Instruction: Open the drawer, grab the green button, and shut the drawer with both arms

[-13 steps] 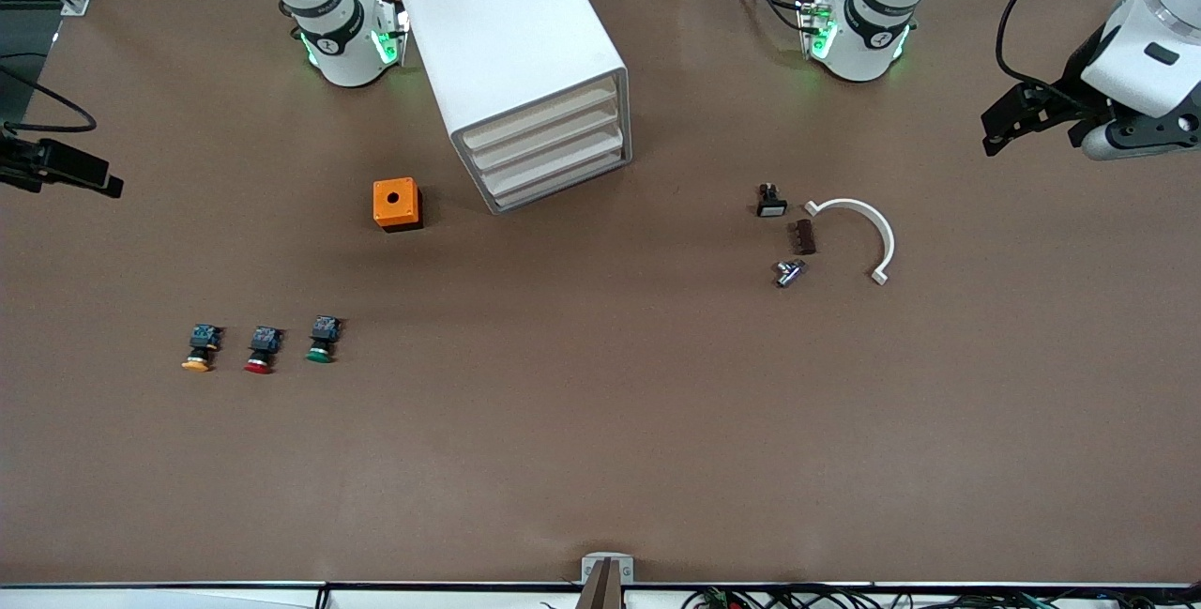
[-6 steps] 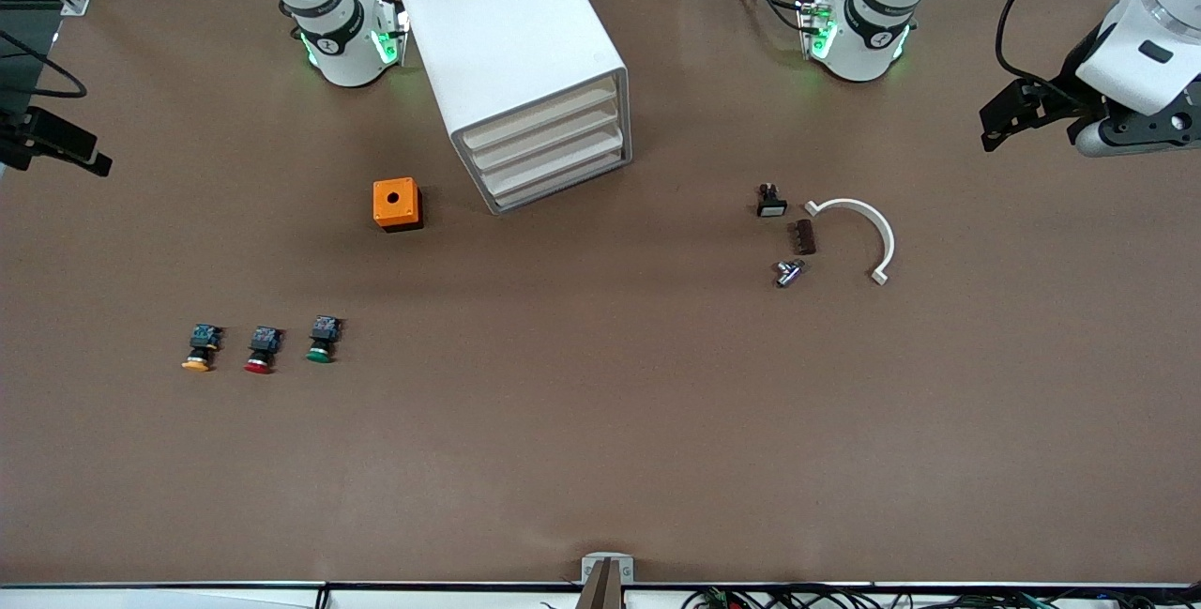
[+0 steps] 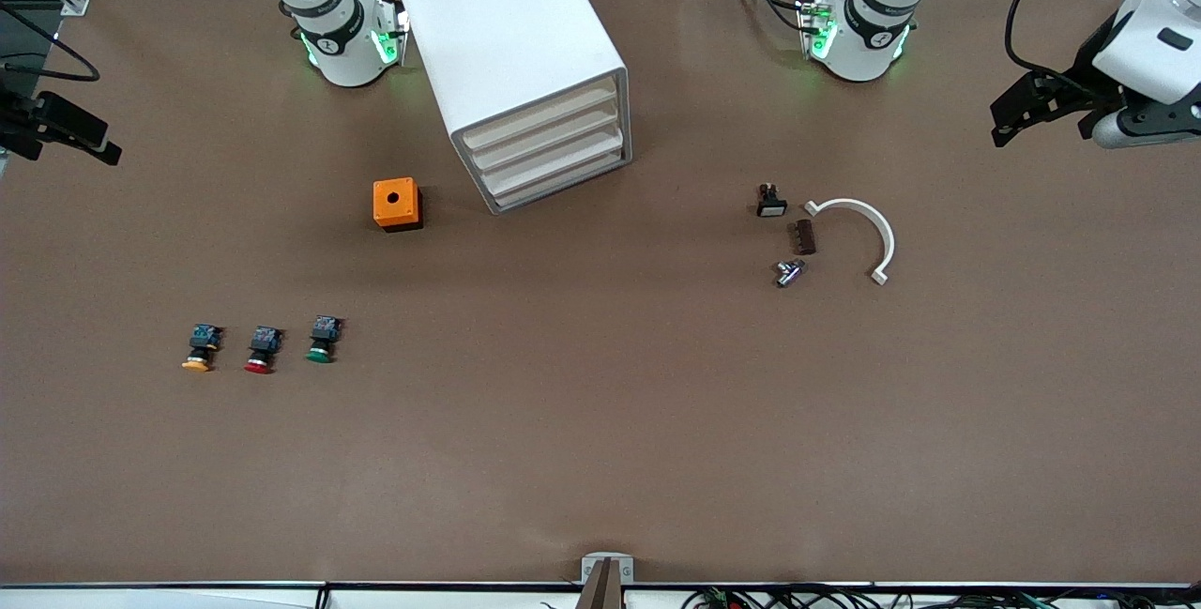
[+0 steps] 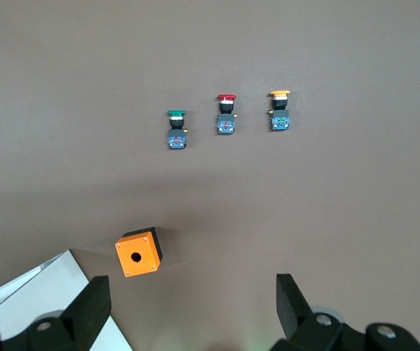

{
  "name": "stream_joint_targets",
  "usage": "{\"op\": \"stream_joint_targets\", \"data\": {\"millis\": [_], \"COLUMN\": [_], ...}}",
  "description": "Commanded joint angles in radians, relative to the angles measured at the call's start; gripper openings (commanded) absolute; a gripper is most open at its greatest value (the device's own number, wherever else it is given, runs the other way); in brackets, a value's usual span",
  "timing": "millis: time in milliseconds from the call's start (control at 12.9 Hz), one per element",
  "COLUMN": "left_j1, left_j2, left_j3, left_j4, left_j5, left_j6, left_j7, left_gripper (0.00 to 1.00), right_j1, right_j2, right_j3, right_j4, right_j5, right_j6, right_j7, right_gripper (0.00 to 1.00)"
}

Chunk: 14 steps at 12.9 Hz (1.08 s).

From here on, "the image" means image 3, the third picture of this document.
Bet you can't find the green push button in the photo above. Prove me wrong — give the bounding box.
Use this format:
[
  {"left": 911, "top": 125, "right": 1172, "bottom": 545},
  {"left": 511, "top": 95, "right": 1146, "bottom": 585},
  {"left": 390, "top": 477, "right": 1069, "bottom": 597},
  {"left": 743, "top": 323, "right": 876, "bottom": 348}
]
[{"left": 305, "top": 315, "right": 344, "bottom": 365}]

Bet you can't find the yellow push button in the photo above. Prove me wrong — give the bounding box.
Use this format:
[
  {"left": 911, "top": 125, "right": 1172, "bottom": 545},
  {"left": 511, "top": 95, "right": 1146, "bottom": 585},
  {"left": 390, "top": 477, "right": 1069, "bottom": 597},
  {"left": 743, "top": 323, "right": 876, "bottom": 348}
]
[{"left": 181, "top": 324, "right": 224, "bottom": 373}]

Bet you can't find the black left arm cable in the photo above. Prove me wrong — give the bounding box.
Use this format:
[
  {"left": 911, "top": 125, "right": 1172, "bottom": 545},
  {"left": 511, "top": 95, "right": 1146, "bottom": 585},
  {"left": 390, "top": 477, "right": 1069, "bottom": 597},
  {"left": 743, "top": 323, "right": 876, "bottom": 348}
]
[{"left": 1006, "top": 0, "right": 1094, "bottom": 84}]

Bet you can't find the white curved plastic bracket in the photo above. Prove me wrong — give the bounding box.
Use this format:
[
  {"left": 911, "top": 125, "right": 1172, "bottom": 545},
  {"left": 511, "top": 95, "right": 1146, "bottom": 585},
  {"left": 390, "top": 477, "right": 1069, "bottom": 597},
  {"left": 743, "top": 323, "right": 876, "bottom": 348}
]
[{"left": 804, "top": 198, "right": 897, "bottom": 287}]

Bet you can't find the red push button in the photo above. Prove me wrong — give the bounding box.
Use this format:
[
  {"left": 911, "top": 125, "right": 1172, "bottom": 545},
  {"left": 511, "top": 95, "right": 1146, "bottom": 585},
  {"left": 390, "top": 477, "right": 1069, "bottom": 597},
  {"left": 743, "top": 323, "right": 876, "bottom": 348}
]
[{"left": 244, "top": 326, "right": 285, "bottom": 375}]

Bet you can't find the orange box with hole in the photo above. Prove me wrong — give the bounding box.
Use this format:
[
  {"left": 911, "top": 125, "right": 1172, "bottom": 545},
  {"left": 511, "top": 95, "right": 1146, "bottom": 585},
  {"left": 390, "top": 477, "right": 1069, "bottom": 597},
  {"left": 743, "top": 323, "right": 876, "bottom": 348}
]
[{"left": 372, "top": 177, "right": 424, "bottom": 234}]

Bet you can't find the brown mount bar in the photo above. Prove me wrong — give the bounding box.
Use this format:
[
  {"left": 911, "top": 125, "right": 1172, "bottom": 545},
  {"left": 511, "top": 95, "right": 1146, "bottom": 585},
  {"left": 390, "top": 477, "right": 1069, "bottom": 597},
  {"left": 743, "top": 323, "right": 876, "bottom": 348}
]
[{"left": 574, "top": 557, "right": 625, "bottom": 609}]

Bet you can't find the grey metal mount bracket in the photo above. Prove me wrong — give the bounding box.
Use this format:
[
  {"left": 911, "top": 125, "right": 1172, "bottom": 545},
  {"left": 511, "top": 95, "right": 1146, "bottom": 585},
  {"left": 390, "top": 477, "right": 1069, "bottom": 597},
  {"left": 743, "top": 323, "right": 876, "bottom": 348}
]
[{"left": 581, "top": 553, "right": 634, "bottom": 585}]

